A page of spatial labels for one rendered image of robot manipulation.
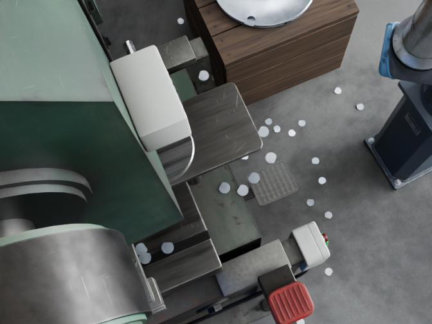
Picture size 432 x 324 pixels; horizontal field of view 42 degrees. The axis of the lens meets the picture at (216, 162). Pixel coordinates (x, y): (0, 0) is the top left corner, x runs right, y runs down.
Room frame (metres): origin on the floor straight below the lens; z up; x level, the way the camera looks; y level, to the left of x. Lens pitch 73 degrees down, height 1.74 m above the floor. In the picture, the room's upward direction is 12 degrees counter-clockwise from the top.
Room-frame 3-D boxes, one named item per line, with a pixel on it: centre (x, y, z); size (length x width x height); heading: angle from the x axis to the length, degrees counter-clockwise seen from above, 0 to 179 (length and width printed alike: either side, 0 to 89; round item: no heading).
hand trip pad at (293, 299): (0.03, -0.07, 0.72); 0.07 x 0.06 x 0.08; 102
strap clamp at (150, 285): (0.14, 0.18, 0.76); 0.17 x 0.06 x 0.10; 12
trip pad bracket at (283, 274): (0.05, -0.07, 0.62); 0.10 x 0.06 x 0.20; 12
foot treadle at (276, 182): (0.33, 0.09, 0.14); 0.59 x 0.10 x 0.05; 102
